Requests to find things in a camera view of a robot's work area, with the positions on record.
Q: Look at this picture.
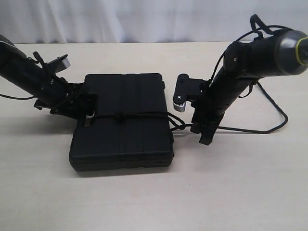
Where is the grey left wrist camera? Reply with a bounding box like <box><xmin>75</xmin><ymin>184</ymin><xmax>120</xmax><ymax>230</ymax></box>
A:
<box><xmin>47</xmin><ymin>54</ymin><xmax>71</xmax><ymax>74</ymax></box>

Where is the black cord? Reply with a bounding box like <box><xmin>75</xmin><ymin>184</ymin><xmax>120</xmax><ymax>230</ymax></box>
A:
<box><xmin>83</xmin><ymin>111</ymin><xmax>289</xmax><ymax>134</ymax></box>

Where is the white backdrop curtain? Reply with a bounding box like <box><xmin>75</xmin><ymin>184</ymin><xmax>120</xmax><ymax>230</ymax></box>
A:
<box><xmin>0</xmin><ymin>0</ymin><xmax>308</xmax><ymax>43</ymax></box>

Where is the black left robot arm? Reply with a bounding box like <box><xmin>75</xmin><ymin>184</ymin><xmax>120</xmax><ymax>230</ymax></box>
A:
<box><xmin>0</xmin><ymin>36</ymin><xmax>96</xmax><ymax>124</ymax></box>

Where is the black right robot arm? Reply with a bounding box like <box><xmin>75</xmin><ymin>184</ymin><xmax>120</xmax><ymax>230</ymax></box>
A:
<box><xmin>191</xmin><ymin>30</ymin><xmax>308</xmax><ymax>145</ymax></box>

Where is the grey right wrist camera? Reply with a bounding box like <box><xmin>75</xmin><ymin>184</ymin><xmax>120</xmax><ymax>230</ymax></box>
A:
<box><xmin>173</xmin><ymin>73</ymin><xmax>192</xmax><ymax>113</ymax></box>

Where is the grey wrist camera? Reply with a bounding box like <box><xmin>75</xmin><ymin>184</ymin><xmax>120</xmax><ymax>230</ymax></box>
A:
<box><xmin>47</xmin><ymin>54</ymin><xmax>71</xmax><ymax>74</ymax></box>
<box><xmin>173</xmin><ymin>73</ymin><xmax>192</xmax><ymax>113</ymax></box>

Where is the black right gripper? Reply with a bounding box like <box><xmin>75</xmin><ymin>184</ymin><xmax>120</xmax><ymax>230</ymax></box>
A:
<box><xmin>191</xmin><ymin>98</ymin><xmax>224</xmax><ymax>145</ymax></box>

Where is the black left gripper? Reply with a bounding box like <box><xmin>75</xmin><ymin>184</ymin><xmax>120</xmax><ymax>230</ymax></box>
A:
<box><xmin>34</xmin><ymin>77</ymin><xmax>97</xmax><ymax>128</ymax></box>

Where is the black plastic carrying case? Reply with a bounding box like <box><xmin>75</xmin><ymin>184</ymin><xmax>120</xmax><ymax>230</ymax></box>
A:
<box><xmin>69</xmin><ymin>73</ymin><xmax>174</xmax><ymax>171</ymax></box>

